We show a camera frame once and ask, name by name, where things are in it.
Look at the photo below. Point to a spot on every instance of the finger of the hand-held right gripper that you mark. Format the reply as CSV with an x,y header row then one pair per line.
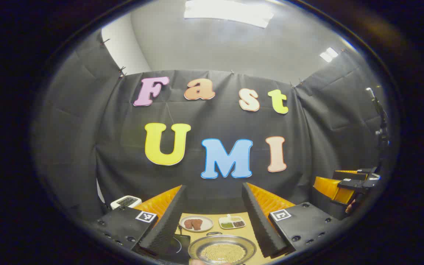
x,y
355,173
328,187

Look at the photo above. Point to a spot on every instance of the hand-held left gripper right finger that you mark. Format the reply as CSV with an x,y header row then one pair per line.
x,y
258,221

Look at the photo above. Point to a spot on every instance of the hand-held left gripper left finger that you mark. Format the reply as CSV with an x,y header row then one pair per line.
x,y
168,221

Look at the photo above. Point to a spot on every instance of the black induction cooktop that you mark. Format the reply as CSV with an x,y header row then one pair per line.
x,y
182,247

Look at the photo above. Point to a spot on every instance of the pile of dark red beans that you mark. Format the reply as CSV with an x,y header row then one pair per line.
x,y
239,223

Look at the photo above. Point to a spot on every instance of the brown meat piece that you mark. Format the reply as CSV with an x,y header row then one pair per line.
x,y
188,223
197,224

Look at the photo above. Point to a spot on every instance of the white divided dish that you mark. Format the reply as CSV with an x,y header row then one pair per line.
x,y
232,221

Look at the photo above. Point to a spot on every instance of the pile of green beans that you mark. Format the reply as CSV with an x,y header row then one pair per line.
x,y
226,224

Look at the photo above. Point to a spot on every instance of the white round plate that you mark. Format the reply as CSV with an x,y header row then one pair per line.
x,y
206,221

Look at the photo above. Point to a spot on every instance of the white toaster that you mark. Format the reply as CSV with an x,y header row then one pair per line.
x,y
125,202

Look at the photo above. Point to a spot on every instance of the pile of yellow soybeans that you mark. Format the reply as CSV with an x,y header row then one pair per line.
x,y
222,252

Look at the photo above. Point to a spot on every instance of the dark metal stand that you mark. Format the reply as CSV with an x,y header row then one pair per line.
x,y
380,125

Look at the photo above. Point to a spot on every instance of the black backdrop cloth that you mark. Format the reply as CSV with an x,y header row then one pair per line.
x,y
215,121

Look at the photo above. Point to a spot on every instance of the small ceiling light panel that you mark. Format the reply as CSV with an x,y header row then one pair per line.
x,y
329,54

